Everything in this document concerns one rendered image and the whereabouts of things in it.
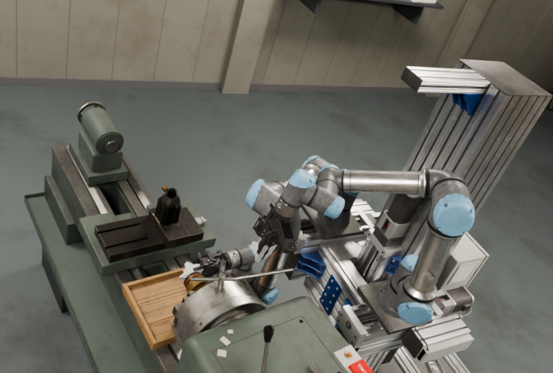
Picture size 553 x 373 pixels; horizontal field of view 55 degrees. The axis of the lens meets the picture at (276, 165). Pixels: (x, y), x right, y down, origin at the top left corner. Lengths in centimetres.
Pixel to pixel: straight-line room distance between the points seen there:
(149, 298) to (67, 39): 320
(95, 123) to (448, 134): 160
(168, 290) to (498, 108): 143
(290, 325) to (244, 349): 19
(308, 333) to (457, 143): 87
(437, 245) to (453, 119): 52
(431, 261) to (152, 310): 108
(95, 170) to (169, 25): 266
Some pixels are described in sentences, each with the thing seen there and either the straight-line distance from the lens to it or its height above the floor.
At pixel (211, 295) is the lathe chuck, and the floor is 123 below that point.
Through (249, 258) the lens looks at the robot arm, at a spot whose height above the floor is 109.
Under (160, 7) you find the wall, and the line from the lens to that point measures 506.
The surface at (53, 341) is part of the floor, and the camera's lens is 320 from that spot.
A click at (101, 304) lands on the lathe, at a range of 265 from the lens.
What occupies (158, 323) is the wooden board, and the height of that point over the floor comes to 88.
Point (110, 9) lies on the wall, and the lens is 497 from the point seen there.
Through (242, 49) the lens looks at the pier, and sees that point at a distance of 542.
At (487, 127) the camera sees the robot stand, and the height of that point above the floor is 190.
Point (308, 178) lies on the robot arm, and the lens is 166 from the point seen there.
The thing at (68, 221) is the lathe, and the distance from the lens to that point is 281.
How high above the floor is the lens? 261
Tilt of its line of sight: 34 degrees down
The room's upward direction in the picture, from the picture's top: 19 degrees clockwise
